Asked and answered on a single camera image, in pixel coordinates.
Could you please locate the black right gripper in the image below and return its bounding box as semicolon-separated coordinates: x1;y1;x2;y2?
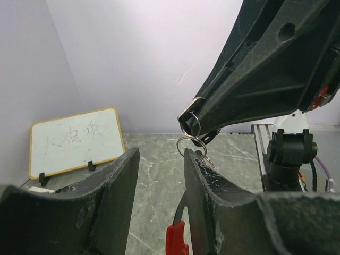
178;1;339;143

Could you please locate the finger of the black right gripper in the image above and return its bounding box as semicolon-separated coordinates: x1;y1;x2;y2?
196;1;282;99

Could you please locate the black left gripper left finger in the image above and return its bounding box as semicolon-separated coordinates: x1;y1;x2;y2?
1;148;140;254

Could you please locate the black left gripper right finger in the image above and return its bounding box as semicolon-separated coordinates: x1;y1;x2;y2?
184;149;339;254

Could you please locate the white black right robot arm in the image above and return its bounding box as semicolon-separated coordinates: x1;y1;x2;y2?
178;1;339;191

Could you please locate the white stapler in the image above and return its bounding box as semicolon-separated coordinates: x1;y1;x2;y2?
28;186;55;194

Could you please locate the yellow framed whiteboard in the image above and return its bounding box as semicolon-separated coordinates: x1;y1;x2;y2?
28;107;125;180

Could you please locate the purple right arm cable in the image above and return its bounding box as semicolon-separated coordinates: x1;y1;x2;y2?
314;156;335;193

